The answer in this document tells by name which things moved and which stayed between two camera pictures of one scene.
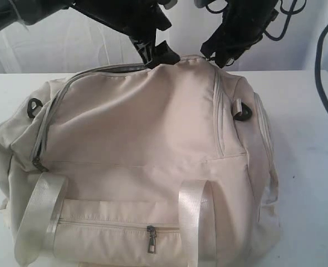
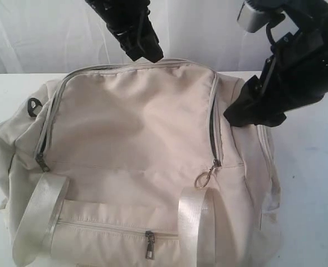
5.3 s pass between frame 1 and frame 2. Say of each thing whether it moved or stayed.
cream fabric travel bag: stayed
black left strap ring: stayed
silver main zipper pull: moved
